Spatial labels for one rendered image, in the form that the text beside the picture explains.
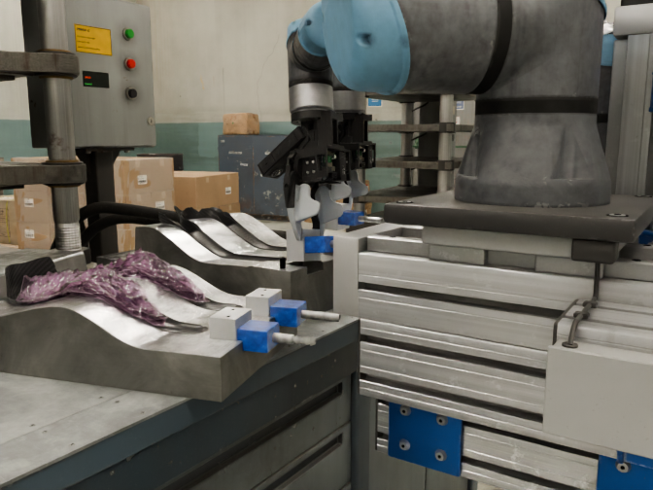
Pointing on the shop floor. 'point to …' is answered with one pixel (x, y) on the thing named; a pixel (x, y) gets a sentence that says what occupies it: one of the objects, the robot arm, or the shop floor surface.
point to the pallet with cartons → (207, 191)
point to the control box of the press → (101, 93)
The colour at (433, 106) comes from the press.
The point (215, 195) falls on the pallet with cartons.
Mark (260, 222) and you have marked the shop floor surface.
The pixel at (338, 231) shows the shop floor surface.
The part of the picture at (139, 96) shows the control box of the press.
